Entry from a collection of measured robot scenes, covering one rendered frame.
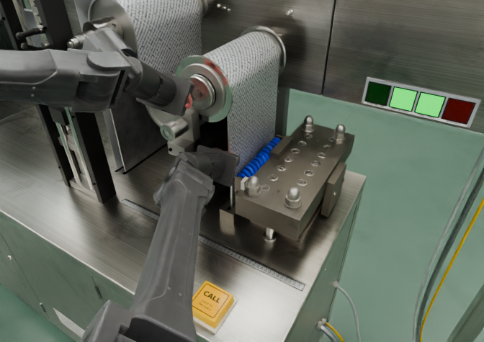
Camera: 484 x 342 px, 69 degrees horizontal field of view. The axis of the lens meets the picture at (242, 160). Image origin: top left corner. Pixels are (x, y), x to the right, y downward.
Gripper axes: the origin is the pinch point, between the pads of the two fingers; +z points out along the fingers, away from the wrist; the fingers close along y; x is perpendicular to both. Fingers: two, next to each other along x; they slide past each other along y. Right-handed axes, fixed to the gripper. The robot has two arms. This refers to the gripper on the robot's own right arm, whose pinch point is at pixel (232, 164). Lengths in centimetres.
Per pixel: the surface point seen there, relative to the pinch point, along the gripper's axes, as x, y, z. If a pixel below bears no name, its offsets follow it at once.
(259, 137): 7.1, 0.3, 10.5
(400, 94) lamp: 26.4, 29.3, 19.3
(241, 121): 10.4, 0.3, -2.1
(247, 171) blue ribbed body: -1.1, 2.8, 2.9
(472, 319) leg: -39, 72, 77
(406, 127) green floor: 34, 23, 266
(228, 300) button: -24.2, 13.2, -12.7
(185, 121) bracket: 7.4, -8.4, -11.0
